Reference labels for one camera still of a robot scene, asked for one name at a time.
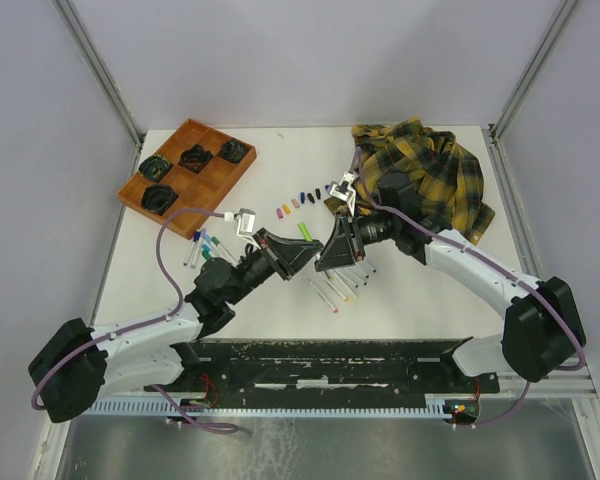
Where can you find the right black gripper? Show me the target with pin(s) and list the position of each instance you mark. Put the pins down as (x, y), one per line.
(342, 249)

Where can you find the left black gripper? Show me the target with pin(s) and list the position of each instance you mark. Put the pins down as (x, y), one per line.
(293, 254)

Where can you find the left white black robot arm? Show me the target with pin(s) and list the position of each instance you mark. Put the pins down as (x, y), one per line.
(80, 364)

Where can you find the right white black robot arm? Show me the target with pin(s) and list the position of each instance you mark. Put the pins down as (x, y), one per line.
(541, 324)

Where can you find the light blue cap marker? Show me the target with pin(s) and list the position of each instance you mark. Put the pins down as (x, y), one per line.
(213, 250)

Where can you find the orange compartment tray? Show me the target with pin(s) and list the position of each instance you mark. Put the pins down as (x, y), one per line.
(196, 167)

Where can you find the yellow plaid shirt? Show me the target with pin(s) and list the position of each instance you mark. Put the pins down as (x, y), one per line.
(448, 179)

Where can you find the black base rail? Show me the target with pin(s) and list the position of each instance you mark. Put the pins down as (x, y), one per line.
(322, 374)

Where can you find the white cable duct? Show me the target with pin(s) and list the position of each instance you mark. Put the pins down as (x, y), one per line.
(158, 406)

